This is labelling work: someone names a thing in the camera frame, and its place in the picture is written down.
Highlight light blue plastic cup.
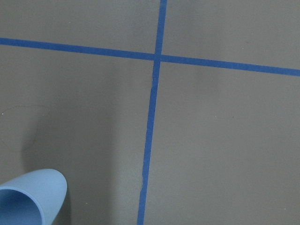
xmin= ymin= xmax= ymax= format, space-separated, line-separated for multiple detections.
xmin=0 ymin=169 xmax=68 ymax=225

